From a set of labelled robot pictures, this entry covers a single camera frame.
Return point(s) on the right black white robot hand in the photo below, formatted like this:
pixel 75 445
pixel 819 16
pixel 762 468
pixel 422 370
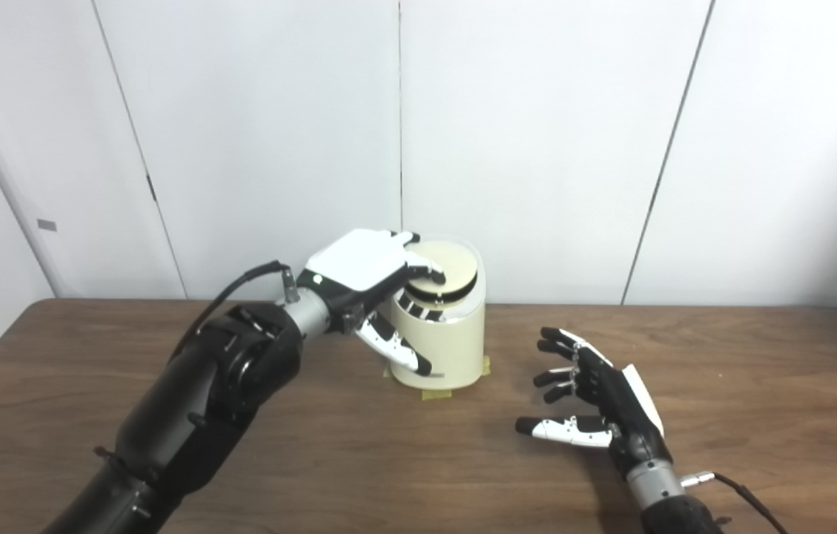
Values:
pixel 629 423

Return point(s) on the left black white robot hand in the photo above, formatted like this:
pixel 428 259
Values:
pixel 355 271

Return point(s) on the round cream bin lid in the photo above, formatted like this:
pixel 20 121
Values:
pixel 455 263

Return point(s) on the cream-colored bin body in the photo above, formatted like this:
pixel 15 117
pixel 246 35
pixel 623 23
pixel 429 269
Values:
pixel 455 341

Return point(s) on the grey wall label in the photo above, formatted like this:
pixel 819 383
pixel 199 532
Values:
pixel 47 225

